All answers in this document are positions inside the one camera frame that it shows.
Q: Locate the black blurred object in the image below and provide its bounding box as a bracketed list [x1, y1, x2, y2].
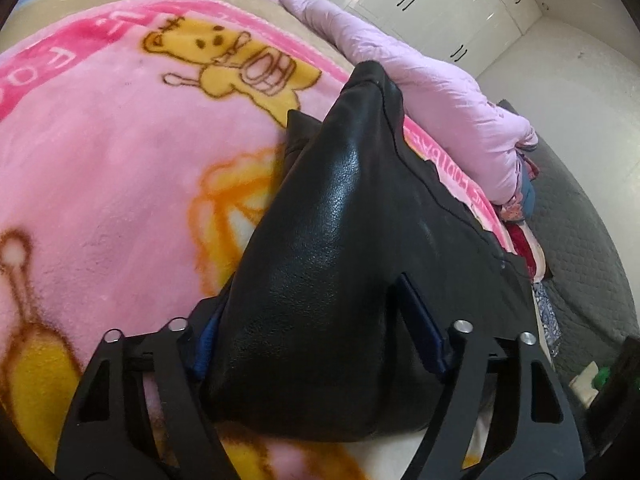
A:
[587, 335, 640, 466]

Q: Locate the grey patterned cloth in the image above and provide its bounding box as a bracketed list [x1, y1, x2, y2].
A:
[531, 280, 562, 357]

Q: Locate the pink bear printed blanket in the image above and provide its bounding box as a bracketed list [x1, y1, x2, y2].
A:
[0, 0, 521, 480]

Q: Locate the white box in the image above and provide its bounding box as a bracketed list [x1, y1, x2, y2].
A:
[569, 362, 601, 407]

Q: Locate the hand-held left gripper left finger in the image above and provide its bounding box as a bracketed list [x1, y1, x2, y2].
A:
[54, 297, 236, 480]

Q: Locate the black leather jacket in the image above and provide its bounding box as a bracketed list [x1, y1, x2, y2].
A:
[200, 60, 538, 443]

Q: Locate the blue garment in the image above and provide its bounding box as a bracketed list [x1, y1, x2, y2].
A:
[517, 179, 537, 212]

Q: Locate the red floral cloth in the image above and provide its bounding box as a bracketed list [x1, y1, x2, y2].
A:
[499, 147, 548, 282]

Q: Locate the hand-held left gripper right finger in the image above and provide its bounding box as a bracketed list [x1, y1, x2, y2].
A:
[396, 273, 586, 480]

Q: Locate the pink quilt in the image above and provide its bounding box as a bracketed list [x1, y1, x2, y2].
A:
[237, 0, 540, 206]

